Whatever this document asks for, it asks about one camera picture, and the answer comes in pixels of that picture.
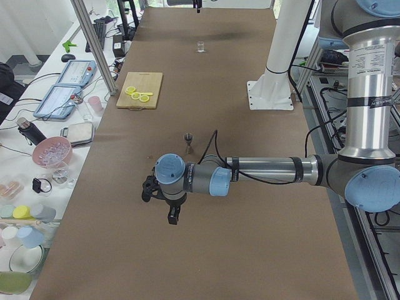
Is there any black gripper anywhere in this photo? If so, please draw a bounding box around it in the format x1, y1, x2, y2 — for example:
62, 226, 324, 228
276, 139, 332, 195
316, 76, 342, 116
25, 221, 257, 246
166, 192, 187, 224

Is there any steel measuring jigger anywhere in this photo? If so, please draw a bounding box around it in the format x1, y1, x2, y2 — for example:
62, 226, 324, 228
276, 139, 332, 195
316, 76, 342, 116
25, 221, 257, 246
184, 133, 193, 154

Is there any clear glass shaker cup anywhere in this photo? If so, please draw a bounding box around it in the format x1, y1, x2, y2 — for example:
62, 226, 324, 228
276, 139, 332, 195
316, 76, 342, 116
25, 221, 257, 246
196, 41, 206, 53

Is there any grey cup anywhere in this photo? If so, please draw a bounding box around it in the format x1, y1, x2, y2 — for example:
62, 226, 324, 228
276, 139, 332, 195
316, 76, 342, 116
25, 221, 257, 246
30, 204, 56, 223

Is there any pink plastic cup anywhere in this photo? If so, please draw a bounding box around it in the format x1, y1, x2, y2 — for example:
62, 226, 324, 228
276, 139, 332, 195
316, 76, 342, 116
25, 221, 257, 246
87, 96, 104, 115

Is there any blue cup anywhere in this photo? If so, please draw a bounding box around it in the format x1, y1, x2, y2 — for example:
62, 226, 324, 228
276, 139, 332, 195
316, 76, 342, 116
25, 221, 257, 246
16, 226, 44, 249

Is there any yellow cup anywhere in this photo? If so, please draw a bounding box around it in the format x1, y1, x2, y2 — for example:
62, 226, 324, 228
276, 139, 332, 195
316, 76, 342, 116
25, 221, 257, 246
12, 205, 34, 220

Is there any lemon slice three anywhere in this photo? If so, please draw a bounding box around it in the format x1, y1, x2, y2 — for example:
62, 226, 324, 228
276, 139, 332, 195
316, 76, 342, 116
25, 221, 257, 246
139, 95, 150, 103

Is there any wine glass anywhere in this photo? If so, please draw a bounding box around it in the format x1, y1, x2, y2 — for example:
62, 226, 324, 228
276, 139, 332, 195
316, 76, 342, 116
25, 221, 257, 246
46, 161, 76, 189

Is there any lemon slice two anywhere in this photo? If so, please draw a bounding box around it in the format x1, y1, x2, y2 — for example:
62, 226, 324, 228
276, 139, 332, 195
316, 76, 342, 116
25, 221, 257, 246
131, 92, 141, 100

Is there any metal lidded tray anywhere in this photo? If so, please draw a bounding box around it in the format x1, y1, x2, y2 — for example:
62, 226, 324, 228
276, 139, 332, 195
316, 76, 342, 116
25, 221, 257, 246
60, 122, 95, 148

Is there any lemon slice one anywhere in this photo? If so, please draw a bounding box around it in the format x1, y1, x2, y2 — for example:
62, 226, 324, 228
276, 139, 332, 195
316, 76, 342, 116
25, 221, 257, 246
125, 86, 136, 95

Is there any bamboo cutting board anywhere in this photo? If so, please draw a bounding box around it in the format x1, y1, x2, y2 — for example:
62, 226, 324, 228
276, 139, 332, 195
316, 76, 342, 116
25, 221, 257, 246
116, 72, 163, 110

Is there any pink bowl with ice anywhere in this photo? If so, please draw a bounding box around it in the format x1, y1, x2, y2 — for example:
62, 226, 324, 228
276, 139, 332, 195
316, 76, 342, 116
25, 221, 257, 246
32, 136, 73, 168

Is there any white enamel plate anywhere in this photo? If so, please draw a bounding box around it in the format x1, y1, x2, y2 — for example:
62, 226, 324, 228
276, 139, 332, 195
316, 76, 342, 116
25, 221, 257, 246
9, 245, 45, 274

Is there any teach pendant near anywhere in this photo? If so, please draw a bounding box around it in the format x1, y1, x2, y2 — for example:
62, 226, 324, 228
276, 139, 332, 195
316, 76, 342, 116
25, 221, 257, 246
33, 84, 82, 120

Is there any teach pendant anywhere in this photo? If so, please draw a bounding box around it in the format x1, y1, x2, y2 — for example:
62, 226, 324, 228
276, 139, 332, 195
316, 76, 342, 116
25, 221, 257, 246
33, 84, 82, 120
56, 59, 97, 88

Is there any black water bottle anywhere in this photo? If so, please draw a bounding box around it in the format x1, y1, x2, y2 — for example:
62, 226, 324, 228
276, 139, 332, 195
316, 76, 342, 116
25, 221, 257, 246
16, 117, 46, 145

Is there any teach pendant far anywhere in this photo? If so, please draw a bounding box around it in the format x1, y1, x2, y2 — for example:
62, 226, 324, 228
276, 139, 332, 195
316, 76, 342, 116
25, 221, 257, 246
56, 59, 97, 88

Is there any green plate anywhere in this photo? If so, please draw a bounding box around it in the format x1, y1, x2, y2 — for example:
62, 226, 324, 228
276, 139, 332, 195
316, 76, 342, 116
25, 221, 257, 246
1, 271, 33, 294

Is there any black power box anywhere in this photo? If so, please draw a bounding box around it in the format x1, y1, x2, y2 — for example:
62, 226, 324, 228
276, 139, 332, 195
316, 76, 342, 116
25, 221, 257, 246
112, 34, 125, 58

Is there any black computer mouse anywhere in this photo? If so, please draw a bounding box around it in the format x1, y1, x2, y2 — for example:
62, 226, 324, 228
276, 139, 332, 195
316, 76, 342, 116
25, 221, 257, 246
61, 53, 76, 63

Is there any green plastic clip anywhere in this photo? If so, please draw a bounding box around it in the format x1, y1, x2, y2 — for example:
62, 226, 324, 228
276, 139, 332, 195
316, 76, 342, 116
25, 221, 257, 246
62, 40, 78, 53

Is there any black keyboard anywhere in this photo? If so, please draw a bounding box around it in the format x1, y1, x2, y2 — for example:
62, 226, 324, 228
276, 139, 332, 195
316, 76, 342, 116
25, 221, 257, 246
92, 20, 106, 49

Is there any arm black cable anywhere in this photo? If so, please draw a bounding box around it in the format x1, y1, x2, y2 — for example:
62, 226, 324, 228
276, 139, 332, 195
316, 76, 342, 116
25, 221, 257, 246
198, 129, 301, 184

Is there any white camera post base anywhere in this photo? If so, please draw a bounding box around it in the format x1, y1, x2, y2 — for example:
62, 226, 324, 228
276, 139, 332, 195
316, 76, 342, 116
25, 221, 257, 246
247, 0, 313, 111

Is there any aluminium frame post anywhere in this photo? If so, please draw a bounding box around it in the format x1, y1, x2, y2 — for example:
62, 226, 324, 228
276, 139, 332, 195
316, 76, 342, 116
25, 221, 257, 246
71, 0, 117, 96

